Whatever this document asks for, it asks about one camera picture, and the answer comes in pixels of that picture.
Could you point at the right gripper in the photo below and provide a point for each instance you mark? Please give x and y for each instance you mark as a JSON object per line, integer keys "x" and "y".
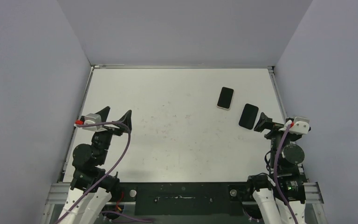
{"x": 273, "y": 127}

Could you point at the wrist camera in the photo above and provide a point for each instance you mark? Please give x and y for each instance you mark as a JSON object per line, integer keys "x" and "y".
{"x": 89, "y": 119}
{"x": 298, "y": 125}

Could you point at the phone in beige case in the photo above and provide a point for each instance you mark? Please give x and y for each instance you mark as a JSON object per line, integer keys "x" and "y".
{"x": 225, "y": 98}

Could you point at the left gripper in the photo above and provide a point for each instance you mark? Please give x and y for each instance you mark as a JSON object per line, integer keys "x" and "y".
{"x": 126, "y": 119}

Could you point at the aluminium frame rail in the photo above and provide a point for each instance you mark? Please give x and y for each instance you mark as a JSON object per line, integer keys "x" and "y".
{"x": 58, "y": 193}

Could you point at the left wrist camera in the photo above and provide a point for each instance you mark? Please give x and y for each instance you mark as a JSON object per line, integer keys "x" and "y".
{"x": 89, "y": 119}

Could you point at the black phone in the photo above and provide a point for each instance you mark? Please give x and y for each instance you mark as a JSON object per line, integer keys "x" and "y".
{"x": 248, "y": 116}

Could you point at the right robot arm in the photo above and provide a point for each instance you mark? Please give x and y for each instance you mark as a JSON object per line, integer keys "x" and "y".
{"x": 280, "y": 193}

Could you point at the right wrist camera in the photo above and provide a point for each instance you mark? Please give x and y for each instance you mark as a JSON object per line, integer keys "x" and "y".
{"x": 298, "y": 125}

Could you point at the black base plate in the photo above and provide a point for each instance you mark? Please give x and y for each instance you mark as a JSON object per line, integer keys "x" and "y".
{"x": 187, "y": 198}

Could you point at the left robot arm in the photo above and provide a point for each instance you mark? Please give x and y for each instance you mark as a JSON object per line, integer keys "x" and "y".
{"x": 92, "y": 186}

